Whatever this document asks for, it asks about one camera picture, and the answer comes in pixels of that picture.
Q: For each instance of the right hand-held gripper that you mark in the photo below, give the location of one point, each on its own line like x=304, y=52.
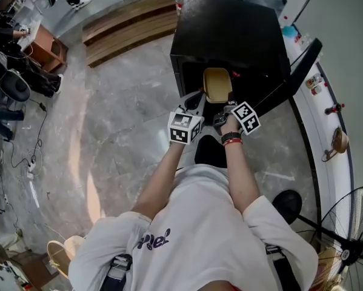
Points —
x=246, y=117

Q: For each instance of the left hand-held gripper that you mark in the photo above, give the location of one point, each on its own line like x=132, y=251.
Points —
x=181, y=129

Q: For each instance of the golden brown container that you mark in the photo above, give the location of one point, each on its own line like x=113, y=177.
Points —
x=218, y=83

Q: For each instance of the black mini fridge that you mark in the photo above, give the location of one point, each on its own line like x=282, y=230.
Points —
x=229, y=35

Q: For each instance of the person's left forearm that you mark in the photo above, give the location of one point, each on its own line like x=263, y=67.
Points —
x=160, y=183

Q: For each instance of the person's right forearm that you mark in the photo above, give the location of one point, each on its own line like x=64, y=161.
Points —
x=240, y=174

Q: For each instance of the person's right hand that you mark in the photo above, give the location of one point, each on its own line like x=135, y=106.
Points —
x=231, y=126

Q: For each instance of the black wrist watch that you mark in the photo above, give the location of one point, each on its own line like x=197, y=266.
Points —
x=231, y=137

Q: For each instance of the red wristband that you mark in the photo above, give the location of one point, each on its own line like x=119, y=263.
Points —
x=233, y=142

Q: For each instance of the person's black trouser leg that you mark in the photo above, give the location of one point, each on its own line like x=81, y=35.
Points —
x=210, y=151

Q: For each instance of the small red white jar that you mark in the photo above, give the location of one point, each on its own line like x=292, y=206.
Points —
x=314, y=80
x=317, y=90

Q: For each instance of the cyan plastic object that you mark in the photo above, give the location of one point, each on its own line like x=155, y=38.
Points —
x=290, y=31

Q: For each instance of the white curved counter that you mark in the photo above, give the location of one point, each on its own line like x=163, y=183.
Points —
x=319, y=118

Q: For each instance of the wooden slat pallet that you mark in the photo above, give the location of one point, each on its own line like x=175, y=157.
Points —
x=129, y=26

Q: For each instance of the dark bottle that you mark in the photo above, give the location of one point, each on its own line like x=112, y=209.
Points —
x=333, y=109

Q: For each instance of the white t-shirt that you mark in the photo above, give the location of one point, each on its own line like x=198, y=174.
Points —
x=199, y=223

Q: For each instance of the wooden cabinet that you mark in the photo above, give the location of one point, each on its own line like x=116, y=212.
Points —
x=45, y=48

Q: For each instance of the white power strip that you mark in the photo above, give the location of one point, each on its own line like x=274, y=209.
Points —
x=31, y=167

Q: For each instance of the black round stool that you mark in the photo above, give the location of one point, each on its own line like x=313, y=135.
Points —
x=16, y=85

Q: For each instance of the black standing fan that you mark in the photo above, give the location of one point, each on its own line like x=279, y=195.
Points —
x=349, y=247

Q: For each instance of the beige round stool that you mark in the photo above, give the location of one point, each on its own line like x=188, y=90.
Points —
x=58, y=253

